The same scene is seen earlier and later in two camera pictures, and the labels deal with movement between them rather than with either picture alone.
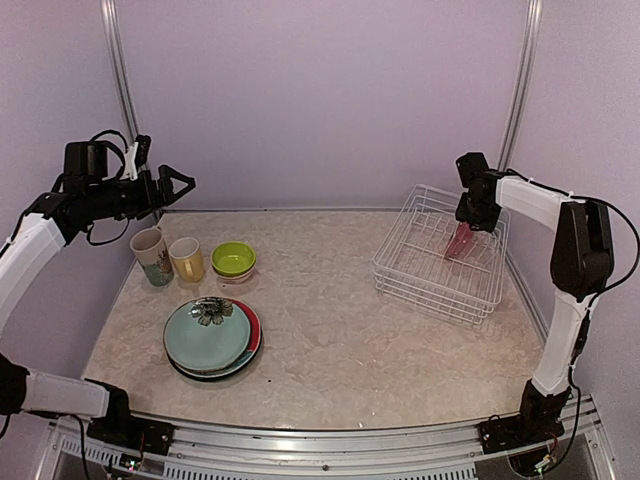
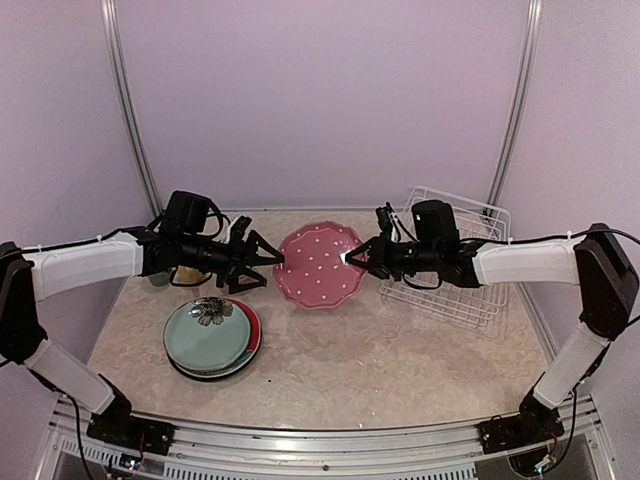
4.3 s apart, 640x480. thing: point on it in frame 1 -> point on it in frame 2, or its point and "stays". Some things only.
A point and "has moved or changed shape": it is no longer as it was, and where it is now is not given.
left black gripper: [149, 200] -> [237, 263]
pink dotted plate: [461, 241] has moved or changed shape
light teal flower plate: [207, 334] stays
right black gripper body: [478, 214] -> [400, 260]
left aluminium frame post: [112, 22] stays
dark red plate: [254, 324] stays
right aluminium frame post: [522, 83] stays
